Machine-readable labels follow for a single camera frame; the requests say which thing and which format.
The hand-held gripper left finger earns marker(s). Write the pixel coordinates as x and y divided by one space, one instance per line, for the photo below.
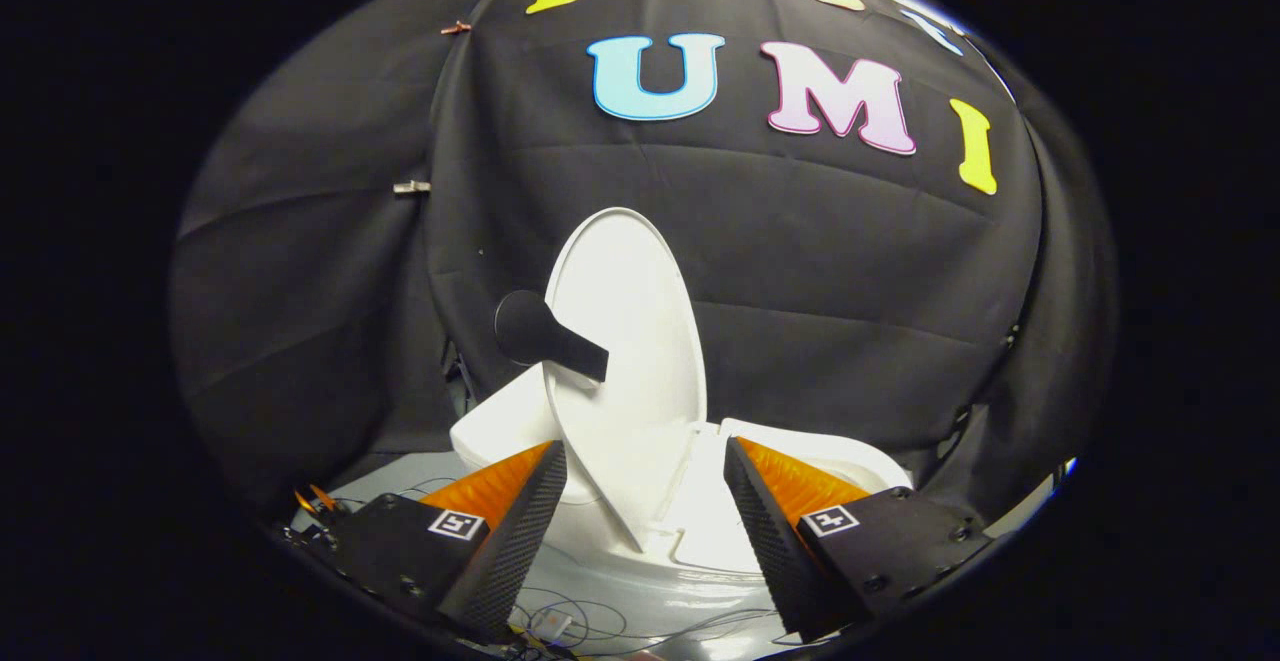
510 551

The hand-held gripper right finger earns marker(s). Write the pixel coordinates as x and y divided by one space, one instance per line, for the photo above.
775 556

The white toilet seat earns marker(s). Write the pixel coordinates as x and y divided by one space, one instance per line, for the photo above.
700 521

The white toilet tank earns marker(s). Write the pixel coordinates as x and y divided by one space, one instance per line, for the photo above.
500 431

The small white adapter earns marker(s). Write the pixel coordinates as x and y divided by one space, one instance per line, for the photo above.
553 625

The black backdrop cloth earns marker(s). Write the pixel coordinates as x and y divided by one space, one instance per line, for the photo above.
800 281

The silver clip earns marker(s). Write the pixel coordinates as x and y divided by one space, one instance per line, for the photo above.
411 186

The copper clip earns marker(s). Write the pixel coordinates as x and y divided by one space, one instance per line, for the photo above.
455 28

